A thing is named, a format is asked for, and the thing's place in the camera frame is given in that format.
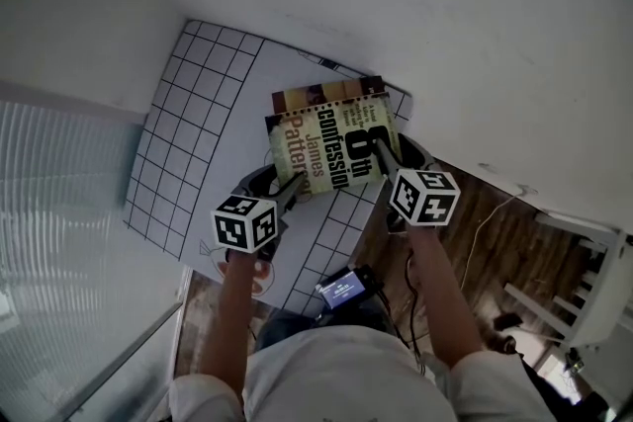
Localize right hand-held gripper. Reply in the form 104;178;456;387
372;134;462;234

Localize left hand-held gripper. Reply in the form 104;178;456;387
210;163;308;264

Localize green cover book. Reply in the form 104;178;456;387
264;91;403;207

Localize brown cover book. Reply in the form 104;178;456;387
271;74;397;121

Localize person's left forearm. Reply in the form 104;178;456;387
195;254;258;394

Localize person's right forearm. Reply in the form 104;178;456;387
406;224;486;370

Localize white grid mat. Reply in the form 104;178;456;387
121;18;415;312

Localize black screen device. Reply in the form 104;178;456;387
315;263;386;311

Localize person's dark trousers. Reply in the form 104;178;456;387
254;303;397;352

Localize person's white shirt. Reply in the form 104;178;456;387
167;325;560;422

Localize white window blinds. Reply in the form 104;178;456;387
0;99;187;422

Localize white wooden chair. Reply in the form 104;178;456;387
503;210;633;352

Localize black bag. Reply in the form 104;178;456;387
518;355;624;422

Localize black cable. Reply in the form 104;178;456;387
378;251;431;380

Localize white cable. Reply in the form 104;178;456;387
459;185;538;295

